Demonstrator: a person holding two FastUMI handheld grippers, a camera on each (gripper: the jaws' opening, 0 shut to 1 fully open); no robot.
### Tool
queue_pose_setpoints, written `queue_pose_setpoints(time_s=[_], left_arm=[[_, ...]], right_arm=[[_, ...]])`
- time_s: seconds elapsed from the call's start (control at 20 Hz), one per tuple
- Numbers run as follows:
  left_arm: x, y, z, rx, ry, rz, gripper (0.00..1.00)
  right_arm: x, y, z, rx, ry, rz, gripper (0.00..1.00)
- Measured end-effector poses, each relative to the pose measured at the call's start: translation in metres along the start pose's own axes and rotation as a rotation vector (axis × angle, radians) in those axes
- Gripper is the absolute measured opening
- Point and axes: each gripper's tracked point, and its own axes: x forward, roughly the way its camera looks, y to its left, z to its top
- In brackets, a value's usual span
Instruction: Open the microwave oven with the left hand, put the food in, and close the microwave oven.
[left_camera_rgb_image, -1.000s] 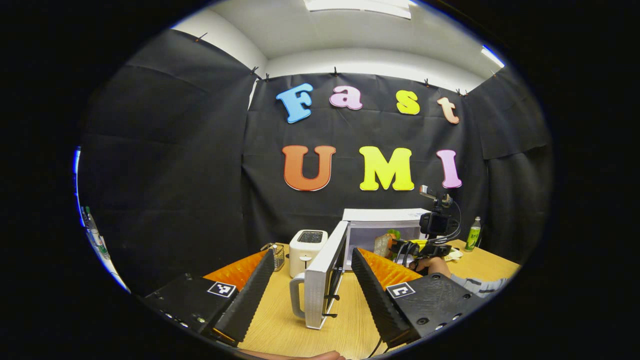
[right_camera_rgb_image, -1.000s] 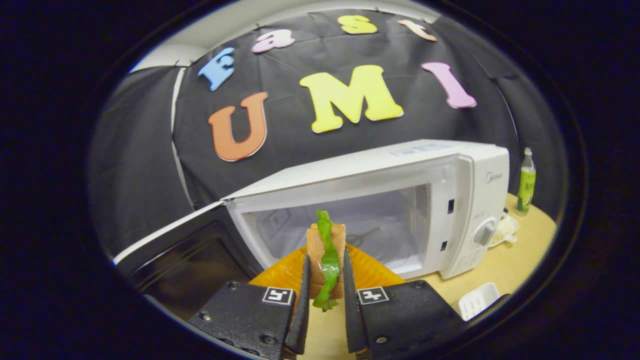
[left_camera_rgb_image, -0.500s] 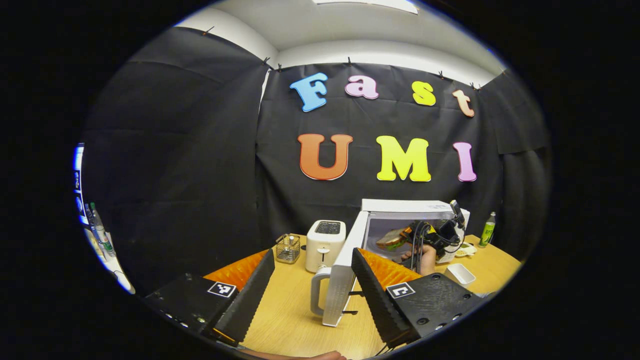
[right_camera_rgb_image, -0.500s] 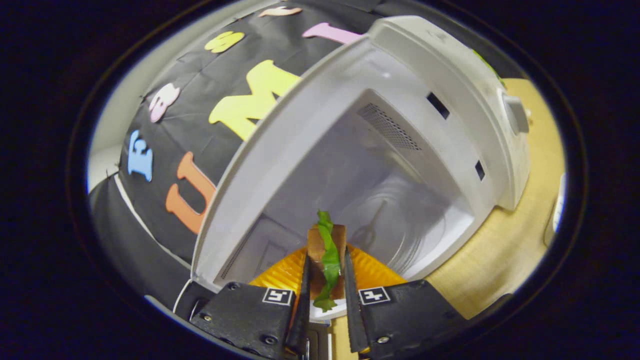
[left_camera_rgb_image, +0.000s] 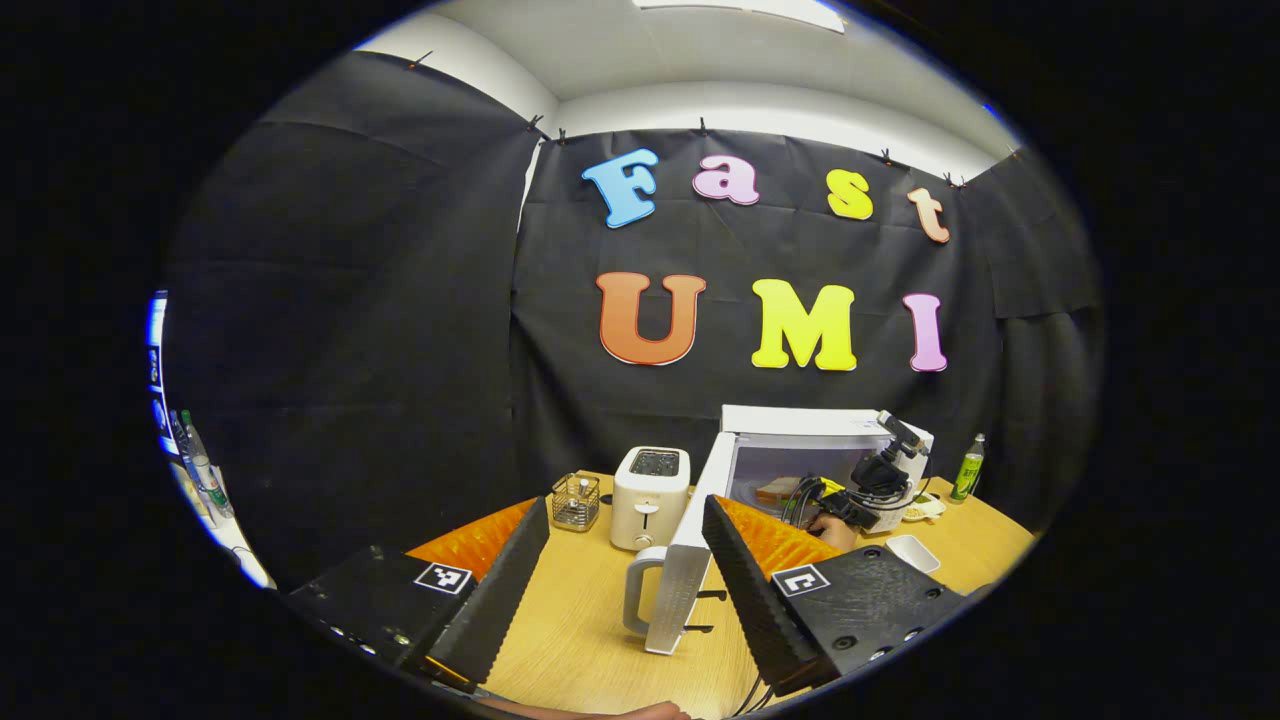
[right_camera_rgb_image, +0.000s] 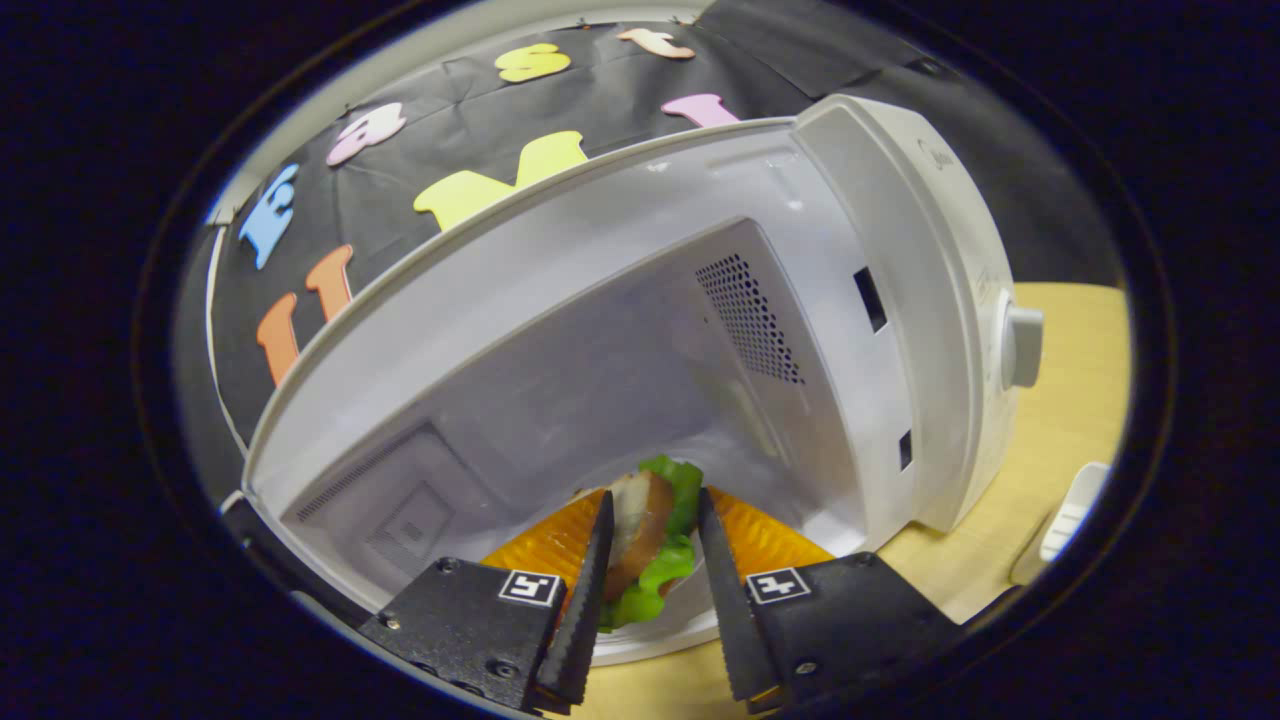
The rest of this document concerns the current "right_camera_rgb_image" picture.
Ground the bread and lettuce sandwich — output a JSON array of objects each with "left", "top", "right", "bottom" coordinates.
[{"left": 575, "top": 455, "right": 705, "bottom": 633}]

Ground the white microwave oven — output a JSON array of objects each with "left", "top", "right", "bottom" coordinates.
[{"left": 222, "top": 93, "right": 1044, "bottom": 669}]

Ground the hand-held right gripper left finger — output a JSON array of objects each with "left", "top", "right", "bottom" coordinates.
[{"left": 358, "top": 490, "right": 616, "bottom": 716}]

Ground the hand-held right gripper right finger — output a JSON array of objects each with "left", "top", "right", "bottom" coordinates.
[{"left": 697, "top": 487, "right": 966, "bottom": 714}]

